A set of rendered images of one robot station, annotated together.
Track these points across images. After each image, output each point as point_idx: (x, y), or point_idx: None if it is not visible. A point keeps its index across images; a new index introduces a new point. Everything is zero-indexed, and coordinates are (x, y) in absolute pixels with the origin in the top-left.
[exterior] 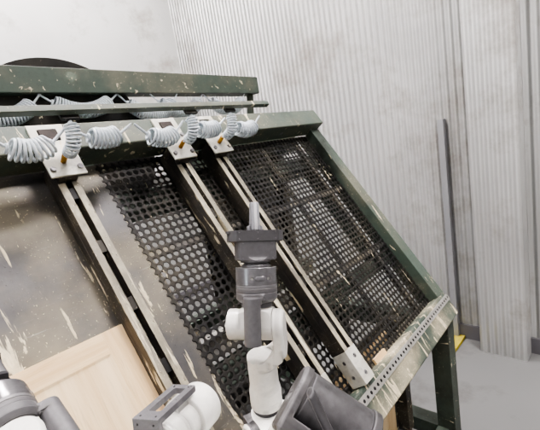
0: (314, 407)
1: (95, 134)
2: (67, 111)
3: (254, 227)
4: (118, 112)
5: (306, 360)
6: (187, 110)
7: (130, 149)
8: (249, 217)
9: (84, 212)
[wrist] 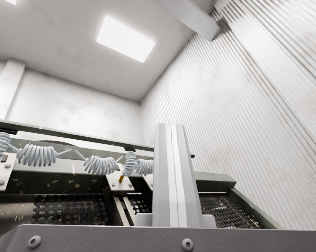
0: None
1: (25, 147)
2: (5, 124)
3: (168, 217)
4: (60, 136)
5: None
6: (127, 148)
7: (75, 182)
8: (153, 188)
9: None
